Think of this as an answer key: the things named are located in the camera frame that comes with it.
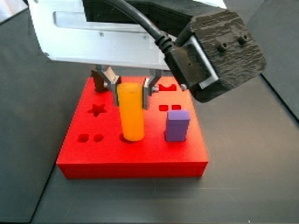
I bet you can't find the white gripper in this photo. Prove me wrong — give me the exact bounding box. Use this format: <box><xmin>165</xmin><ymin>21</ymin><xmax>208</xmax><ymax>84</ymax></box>
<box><xmin>25</xmin><ymin>0</ymin><xmax>228</xmax><ymax>111</ymax></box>

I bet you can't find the yellow oval peg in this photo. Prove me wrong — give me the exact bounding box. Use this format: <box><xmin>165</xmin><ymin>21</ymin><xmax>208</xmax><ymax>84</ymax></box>
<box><xmin>116</xmin><ymin>82</ymin><xmax>145</xmax><ymax>142</ymax></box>

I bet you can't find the red shape sorter board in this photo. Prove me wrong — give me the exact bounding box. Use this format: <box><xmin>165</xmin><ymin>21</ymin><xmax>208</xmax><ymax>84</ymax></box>
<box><xmin>56</xmin><ymin>77</ymin><xmax>209</xmax><ymax>179</ymax></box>

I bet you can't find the brown cylindrical peg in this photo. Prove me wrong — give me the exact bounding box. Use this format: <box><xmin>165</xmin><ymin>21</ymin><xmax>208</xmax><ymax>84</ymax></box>
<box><xmin>90</xmin><ymin>71</ymin><xmax>108</xmax><ymax>93</ymax></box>

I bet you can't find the purple square peg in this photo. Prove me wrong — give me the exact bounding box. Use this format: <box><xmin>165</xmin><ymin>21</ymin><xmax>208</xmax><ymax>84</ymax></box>
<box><xmin>164</xmin><ymin>109</ymin><xmax>191</xmax><ymax>142</ymax></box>

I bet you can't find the black camera cable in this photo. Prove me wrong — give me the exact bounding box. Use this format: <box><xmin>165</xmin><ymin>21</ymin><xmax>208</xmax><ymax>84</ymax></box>
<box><xmin>105</xmin><ymin>0</ymin><xmax>176</xmax><ymax>53</ymax></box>

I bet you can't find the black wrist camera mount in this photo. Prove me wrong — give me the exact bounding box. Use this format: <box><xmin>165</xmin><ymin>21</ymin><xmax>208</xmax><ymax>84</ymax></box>
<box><xmin>164</xmin><ymin>10</ymin><xmax>267</xmax><ymax>102</ymax></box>

